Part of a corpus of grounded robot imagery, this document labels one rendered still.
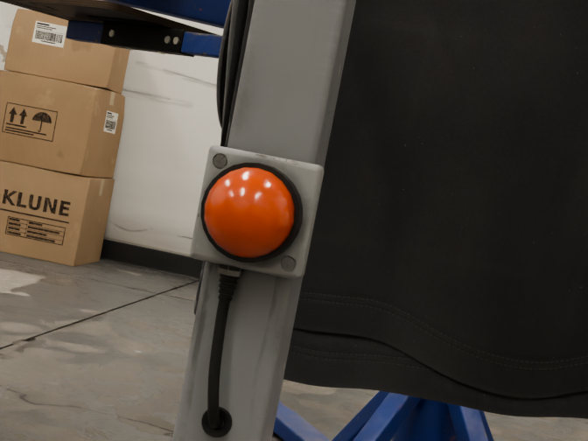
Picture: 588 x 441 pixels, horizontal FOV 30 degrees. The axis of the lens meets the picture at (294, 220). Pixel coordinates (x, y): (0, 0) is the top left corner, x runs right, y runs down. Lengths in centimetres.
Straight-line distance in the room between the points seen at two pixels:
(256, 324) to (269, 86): 10
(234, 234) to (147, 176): 517
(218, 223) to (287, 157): 5
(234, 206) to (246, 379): 9
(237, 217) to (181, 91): 515
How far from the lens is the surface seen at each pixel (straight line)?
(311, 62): 48
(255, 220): 44
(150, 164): 560
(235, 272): 47
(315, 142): 48
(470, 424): 202
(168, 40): 263
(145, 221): 561
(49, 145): 526
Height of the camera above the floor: 67
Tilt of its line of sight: 3 degrees down
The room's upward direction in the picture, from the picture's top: 11 degrees clockwise
